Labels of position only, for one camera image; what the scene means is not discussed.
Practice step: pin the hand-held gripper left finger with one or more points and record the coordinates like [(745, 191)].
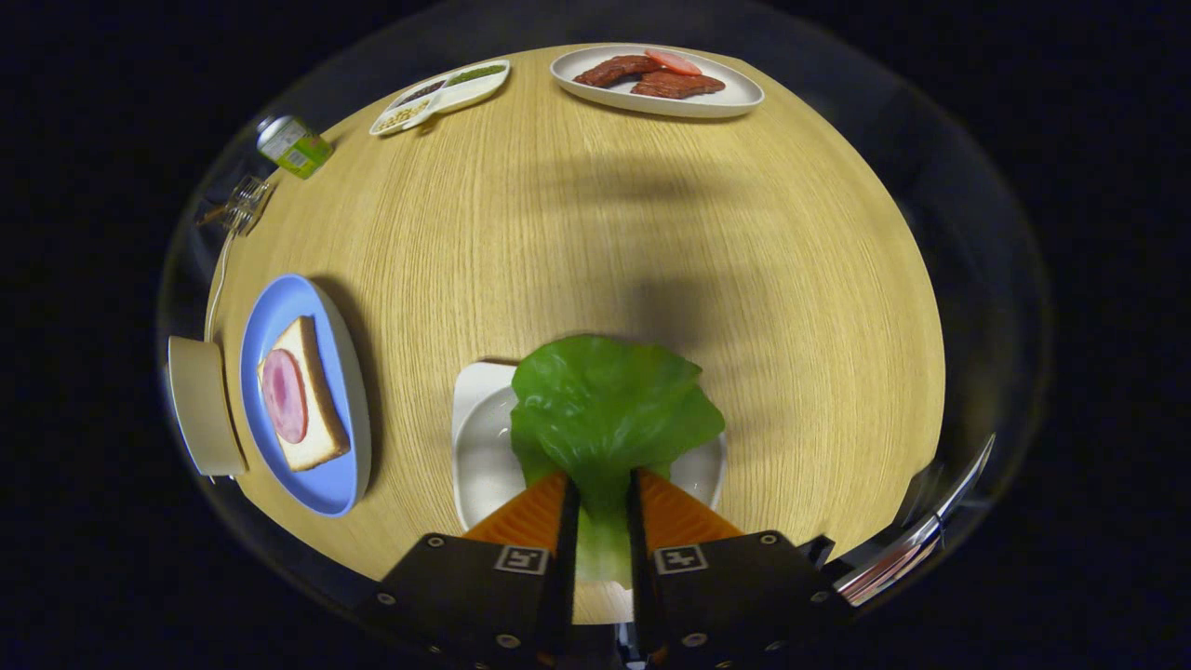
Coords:
[(465, 586)]

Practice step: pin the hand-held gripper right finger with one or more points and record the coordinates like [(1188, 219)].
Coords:
[(735, 586)]

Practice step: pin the green lettuce leaf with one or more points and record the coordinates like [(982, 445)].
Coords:
[(605, 409)]

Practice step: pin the white square plate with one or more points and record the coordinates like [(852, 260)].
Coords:
[(484, 447)]

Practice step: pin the blue round plate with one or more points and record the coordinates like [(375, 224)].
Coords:
[(326, 484)]

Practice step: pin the white bread slice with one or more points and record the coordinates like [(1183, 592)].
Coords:
[(321, 409)]

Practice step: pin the pink ham slice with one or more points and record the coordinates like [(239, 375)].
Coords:
[(284, 395)]

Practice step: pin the cream white toaster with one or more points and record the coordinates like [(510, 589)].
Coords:
[(205, 409)]

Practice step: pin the green and silver bottle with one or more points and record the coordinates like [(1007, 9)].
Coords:
[(296, 149)]

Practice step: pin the yellow beans pile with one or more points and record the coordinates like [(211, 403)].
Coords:
[(402, 115)]

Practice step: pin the white oval meat plate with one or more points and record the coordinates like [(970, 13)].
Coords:
[(726, 98)]

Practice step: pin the white divided condiment dish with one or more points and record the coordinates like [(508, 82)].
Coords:
[(465, 93)]

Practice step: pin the dark red beans pile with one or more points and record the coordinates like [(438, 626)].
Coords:
[(421, 92)]

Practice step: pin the brown grilled meat piece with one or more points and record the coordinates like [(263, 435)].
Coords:
[(614, 70), (679, 86)]

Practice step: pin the green beans pile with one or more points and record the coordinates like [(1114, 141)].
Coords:
[(476, 74)]

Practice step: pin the pink tomato slice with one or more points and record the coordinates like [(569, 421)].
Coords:
[(672, 62)]

